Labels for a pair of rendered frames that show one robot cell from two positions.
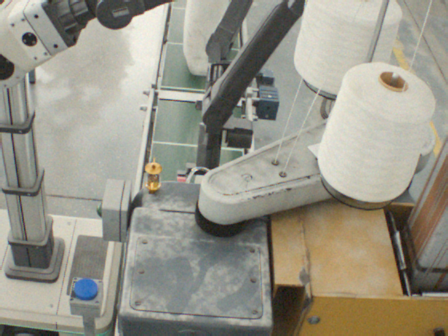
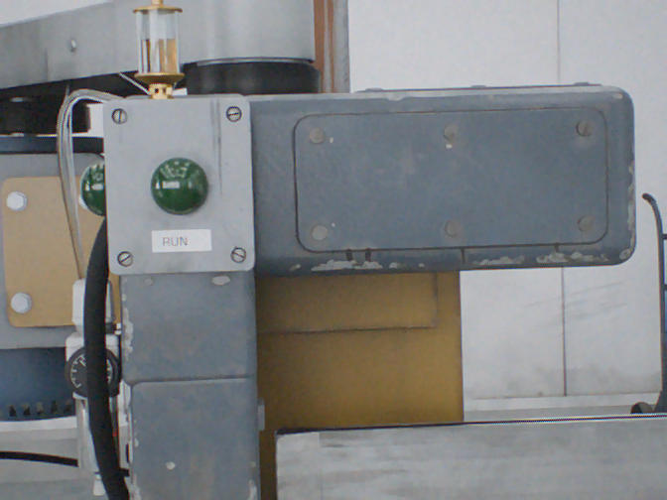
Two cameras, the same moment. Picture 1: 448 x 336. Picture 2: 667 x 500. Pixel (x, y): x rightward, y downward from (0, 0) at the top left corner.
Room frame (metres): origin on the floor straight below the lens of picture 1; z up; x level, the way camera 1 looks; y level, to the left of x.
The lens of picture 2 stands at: (0.63, 0.87, 1.29)
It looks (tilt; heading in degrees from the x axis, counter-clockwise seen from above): 3 degrees down; 272
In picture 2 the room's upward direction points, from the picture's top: 2 degrees counter-clockwise
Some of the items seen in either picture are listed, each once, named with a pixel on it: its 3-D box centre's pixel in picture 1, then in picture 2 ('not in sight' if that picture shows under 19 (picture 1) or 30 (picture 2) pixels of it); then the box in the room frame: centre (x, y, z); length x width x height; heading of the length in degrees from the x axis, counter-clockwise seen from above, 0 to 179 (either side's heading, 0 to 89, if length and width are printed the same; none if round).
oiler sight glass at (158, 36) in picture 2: (153, 176); (159, 43); (0.76, 0.12, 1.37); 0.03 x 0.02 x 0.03; 6
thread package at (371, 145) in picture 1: (378, 129); not in sight; (0.68, -0.20, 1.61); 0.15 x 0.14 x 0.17; 6
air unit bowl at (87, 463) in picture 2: not in sight; (98, 436); (0.85, -0.06, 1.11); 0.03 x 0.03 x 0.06
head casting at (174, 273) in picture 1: (191, 291); (368, 290); (0.65, 0.02, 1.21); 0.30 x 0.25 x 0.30; 6
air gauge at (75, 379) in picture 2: not in sight; (92, 371); (0.84, -0.04, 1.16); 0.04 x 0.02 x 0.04; 6
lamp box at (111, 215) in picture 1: (117, 210); (182, 186); (0.74, 0.18, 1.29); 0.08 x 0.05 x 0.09; 6
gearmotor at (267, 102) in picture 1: (262, 90); not in sight; (2.58, -0.13, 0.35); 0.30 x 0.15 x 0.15; 6
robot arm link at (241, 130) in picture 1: (229, 124); not in sight; (1.15, 0.01, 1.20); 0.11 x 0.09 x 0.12; 98
